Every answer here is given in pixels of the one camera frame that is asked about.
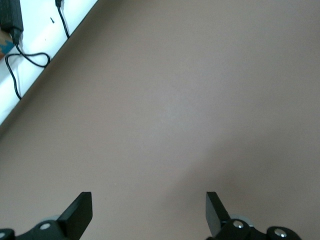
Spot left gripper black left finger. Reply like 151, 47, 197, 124
0, 191, 93, 240

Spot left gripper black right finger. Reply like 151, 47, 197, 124
205, 191, 302, 240

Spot black plugged cable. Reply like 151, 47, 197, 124
54, 0, 72, 40

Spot black adapter cable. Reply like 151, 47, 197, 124
4, 27, 51, 101

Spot teal and brown cardboard piece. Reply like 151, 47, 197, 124
0, 29, 14, 55

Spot black power adapter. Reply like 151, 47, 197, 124
0, 0, 25, 35

